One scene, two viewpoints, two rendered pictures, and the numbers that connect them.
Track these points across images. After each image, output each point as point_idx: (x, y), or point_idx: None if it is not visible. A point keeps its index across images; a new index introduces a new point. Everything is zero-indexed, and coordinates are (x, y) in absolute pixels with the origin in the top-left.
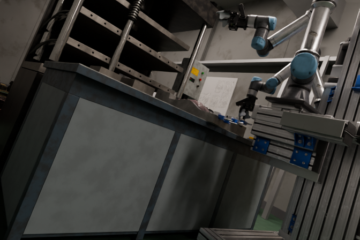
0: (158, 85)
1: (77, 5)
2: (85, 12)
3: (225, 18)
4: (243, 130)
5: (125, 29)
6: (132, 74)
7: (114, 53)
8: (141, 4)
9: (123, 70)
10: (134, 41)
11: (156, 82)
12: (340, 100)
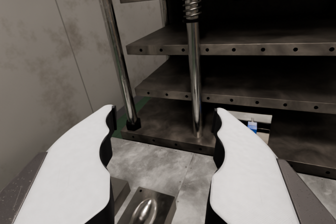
0: (313, 108)
1: (114, 56)
2: (133, 50)
3: (219, 140)
4: None
5: (188, 43)
6: (237, 103)
7: (190, 87)
8: None
9: (219, 102)
10: (219, 49)
11: (302, 102)
12: None
